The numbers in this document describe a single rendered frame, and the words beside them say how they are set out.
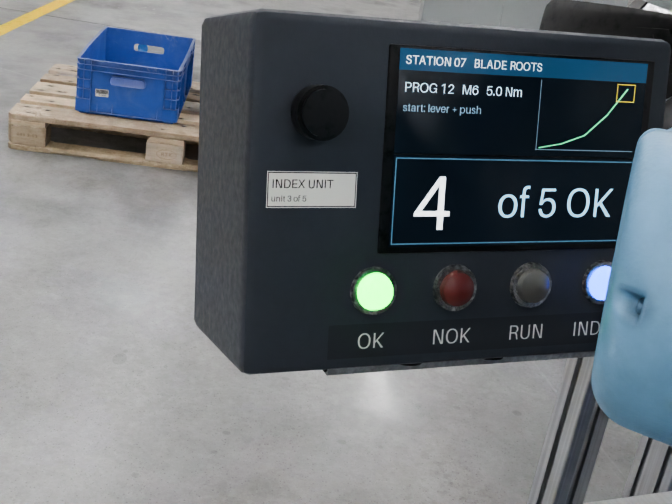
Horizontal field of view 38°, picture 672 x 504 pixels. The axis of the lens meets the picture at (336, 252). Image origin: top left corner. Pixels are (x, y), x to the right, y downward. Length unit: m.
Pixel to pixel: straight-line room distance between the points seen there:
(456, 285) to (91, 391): 1.97
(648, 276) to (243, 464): 1.95
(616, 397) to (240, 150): 0.24
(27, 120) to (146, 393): 1.73
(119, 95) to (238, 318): 3.45
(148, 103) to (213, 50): 3.37
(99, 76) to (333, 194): 3.45
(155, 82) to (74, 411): 1.83
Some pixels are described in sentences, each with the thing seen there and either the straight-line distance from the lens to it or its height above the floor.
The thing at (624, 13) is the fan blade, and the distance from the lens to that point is 1.46.
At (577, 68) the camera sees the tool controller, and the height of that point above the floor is 1.24.
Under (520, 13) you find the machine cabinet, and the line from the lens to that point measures 6.66.
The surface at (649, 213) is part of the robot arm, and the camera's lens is 0.35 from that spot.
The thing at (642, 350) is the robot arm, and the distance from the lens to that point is 0.35.
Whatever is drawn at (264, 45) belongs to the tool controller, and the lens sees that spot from 0.50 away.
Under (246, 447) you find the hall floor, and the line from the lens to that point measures 2.31.
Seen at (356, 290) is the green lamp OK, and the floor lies 1.12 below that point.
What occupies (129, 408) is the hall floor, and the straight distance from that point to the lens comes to 2.41.
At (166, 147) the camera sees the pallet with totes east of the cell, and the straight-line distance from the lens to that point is 3.87.
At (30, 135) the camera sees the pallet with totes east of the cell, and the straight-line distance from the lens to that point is 3.95.
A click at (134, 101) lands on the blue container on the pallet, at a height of 0.22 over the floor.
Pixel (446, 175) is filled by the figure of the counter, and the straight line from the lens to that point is 0.54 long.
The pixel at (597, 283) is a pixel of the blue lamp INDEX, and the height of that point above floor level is 1.12.
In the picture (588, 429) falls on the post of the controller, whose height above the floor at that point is 0.96.
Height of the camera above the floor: 1.35
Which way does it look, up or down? 24 degrees down
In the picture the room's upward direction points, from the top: 9 degrees clockwise
